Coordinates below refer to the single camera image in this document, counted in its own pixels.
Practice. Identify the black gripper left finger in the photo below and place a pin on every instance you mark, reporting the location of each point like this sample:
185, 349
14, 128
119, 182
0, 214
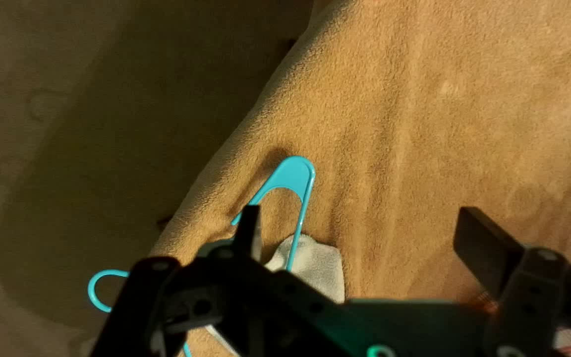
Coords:
199, 305

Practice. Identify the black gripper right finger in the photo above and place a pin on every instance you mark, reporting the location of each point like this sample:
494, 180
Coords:
516, 285

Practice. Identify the white sock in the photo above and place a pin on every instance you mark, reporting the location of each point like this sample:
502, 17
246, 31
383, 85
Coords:
316, 265

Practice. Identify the teal plastic clothes hanger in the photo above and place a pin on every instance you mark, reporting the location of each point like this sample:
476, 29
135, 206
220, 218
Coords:
292, 174

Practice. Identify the tan tablecloth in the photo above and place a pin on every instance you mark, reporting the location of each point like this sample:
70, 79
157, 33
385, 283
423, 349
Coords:
431, 101

